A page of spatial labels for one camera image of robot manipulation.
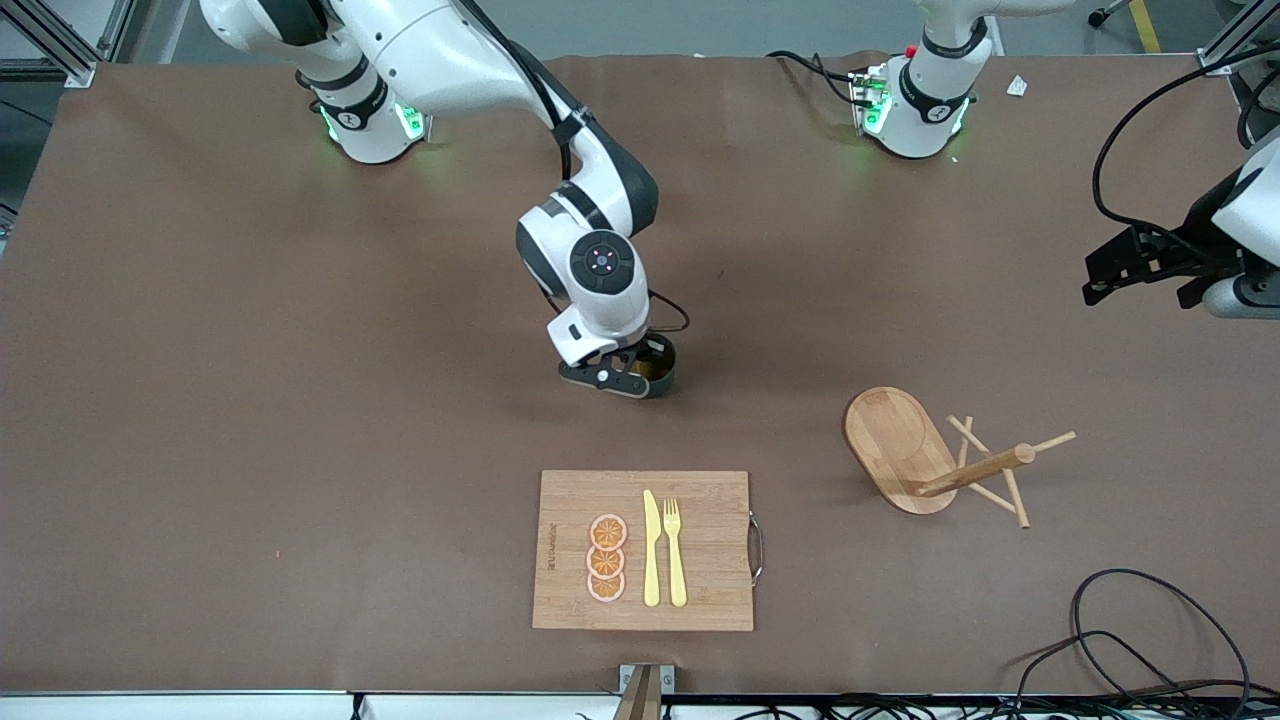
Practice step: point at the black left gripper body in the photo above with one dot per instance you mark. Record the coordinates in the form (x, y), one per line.
(1192, 244)

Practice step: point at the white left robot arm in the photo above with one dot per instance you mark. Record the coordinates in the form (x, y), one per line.
(925, 95)

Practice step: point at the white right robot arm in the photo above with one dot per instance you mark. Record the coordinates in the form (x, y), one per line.
(440, 50)

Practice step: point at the wooden mug rack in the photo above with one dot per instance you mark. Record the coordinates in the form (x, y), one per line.
(890, 440)

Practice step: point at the toy orange slice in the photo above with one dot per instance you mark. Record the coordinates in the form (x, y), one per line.
(606, 562)
(606, 588)
(608, 532)

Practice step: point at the yellow plastic knife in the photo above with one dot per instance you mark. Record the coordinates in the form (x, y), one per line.
(652, 550)

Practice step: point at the bamboo cutting board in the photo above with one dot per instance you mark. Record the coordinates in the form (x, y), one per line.
(700, 540)

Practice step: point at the yellow plastic fork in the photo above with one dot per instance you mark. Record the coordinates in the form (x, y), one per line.
(675, 560)

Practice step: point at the white paper scrap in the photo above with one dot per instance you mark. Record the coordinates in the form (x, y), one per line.
(1018, 86)

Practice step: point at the black caster wheel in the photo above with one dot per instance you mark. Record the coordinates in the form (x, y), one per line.
(1098, 15)

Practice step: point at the brown table cover mat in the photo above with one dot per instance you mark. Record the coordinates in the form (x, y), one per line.
(300, 400)

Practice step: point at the aluminium frame profile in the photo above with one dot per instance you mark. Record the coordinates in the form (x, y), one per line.
(80, 72)
(1215, 62)

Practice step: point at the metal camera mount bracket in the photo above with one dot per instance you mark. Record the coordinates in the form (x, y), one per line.
(665, 680)

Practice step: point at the white table edge rail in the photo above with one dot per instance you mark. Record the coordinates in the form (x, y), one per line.
(200, 706)

